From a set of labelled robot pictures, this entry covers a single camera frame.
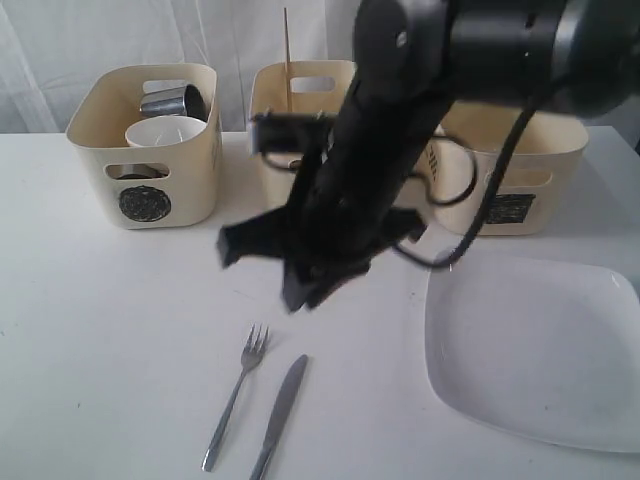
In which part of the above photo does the steel fork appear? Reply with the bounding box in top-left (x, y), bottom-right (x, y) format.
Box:
top-left (201, 323), bottom-right (271, 473)

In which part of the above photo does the cream bin with triangle mark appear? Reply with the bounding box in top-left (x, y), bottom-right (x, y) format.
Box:
top-left (250, 60), bottom-right (355, 208)

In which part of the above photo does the cream bin with circle mark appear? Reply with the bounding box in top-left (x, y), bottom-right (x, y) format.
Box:
top-left (66, 63), bottom-right (222, 229)

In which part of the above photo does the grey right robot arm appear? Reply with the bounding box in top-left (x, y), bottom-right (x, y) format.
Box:
top-left (217, 1), bottom-right (639, 312)

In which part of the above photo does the wooden chopstick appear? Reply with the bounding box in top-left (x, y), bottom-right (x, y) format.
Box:
top-left (283, 7), bottom-right (292, 113)

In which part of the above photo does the steel knife pointed blade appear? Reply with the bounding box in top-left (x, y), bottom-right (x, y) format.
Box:
top-left (249, 354), bottom-right (309, 480)

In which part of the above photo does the white square plate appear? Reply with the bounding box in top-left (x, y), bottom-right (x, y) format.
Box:
top-left (425, 253), bottom-right (639, 454)

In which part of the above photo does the white ceramic bowl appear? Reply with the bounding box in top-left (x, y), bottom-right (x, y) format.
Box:
top-left (125, 116), bottom-right (206, 147)

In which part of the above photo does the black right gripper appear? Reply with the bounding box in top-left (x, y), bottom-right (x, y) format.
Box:
top-left (216, 74), bottom-right (454, 313)

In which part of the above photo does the cream bin with square mark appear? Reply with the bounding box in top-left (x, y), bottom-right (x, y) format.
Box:
top-left (417, 102), bottom-right (589, 236)

